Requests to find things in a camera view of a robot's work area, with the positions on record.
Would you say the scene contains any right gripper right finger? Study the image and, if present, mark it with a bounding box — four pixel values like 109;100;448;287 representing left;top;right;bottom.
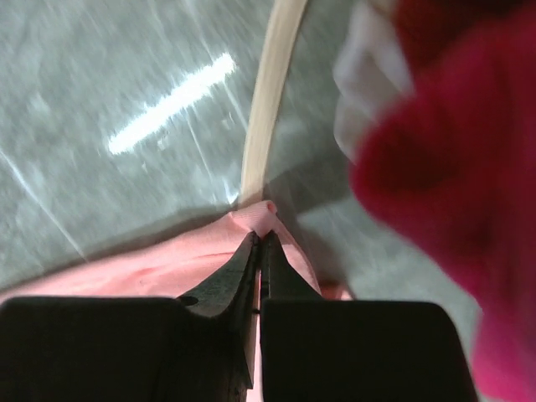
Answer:
260;234;477;401

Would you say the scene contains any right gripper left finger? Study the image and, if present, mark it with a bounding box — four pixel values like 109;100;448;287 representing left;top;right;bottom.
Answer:
1;233;258;401

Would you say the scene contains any pink t-shirt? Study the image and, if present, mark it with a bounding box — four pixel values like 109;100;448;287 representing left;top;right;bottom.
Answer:
1;201;349;401

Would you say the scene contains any red folded t-shirt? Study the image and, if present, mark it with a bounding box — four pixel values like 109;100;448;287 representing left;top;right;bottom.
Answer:
351;1;535;401

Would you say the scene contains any white garment under red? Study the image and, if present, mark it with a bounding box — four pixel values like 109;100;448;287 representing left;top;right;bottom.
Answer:
333;1;412;162

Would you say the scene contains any beige drawstring strap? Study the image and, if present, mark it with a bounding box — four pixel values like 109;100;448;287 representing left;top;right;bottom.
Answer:
240;0;309;206

